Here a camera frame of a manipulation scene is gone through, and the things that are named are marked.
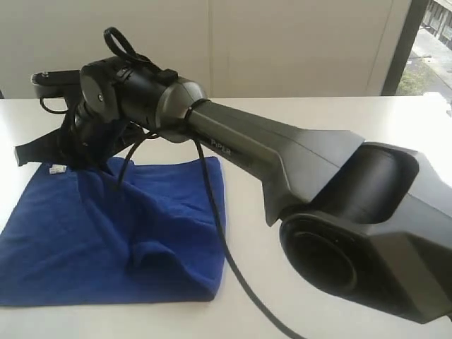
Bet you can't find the black window frame post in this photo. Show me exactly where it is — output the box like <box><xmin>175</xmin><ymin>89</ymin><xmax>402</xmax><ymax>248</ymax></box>
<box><xmin>381</xmin><ymin>0</ymin><xmax>428</xmax><ymax>96</ymax></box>

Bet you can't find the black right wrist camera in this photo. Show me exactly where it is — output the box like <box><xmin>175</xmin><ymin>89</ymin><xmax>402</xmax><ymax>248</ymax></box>
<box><xmin>31</xmin><ymin>70</ymin><xmax>82</xmax><ymax>115</ymax></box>

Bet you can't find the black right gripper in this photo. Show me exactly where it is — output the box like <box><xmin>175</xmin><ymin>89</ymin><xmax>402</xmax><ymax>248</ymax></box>
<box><xmin>14</xmin><ymin>100</ymin><xmax>131</xmax><ymax>172</ymax></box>

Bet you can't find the blue microfibre cloth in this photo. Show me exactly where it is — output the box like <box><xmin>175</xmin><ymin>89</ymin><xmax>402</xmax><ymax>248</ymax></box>
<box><xmin>1</xmin><ymin>157</ymin><xmax>225</xmax><ymax>307</ymax></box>

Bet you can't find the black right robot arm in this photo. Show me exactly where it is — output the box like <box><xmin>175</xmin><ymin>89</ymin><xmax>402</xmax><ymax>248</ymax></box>
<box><xmin>15</xmin><ymin>56</ymin><xmax>451</xmax><ymax>323</ymax></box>

